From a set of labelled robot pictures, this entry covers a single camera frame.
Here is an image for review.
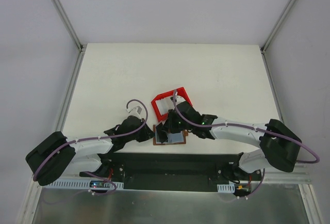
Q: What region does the brown leather card holder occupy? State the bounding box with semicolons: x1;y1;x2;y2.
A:
153;125;188;146

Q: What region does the red plastic card tray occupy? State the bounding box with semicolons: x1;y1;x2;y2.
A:
151;87;192;122

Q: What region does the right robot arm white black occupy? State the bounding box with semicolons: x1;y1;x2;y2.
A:
153;101;302;180

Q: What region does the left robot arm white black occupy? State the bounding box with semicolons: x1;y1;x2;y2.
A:
25;116;155;186

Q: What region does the white cards stack in tray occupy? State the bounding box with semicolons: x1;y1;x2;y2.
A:
156;98;172;115

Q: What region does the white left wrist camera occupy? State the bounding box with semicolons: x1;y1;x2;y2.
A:
126;106;142;118

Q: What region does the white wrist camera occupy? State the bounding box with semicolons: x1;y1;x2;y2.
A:
170;93;181;105
126;106;142;118

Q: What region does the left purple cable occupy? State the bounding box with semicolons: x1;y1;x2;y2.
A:
33;99;149;204

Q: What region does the purple cable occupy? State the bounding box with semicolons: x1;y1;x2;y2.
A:
173;88;321;203
33;99;149;204

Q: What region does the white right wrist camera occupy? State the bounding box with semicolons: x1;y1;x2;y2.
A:
170;93;181;105

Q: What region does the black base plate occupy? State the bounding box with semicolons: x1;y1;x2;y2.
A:
94;152;261;192

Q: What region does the left aluminium table rail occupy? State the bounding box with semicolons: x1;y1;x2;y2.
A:
54;45;87;132

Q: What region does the right white cable duct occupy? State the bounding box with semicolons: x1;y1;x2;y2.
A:
217;183;236;194

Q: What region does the white cable duct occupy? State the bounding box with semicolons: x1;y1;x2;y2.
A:
217;183;236;194
45;179;124;190

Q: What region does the left white cable duct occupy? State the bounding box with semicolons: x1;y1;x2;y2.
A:
45;179;124;190

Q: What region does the aluminium front rail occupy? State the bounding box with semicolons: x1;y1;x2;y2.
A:
264;164;311;184

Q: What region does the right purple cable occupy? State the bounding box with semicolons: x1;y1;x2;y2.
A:
173;88;321;203

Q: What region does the left aluminium frame post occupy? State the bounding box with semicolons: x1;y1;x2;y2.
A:
51;0;85;51

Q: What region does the aluminium frame post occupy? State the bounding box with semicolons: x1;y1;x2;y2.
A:
51;0;85;51
260;0;298;54

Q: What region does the right aluminium frame post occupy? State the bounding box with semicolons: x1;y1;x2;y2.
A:
260;0;298;54

